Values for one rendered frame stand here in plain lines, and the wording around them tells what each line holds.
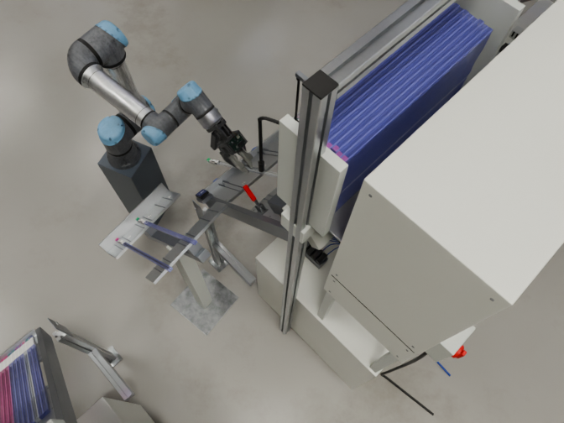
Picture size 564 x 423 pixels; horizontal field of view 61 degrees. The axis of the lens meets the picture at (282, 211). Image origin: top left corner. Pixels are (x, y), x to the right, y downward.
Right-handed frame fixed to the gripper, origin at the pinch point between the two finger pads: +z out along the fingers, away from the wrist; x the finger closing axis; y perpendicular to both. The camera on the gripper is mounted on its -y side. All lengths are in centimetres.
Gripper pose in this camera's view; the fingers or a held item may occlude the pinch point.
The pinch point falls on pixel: (247, 168)
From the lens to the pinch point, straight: 173.8
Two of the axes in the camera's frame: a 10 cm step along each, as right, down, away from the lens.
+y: 5.0, 0.5, -8.7
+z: 5.8, 7.2, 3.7
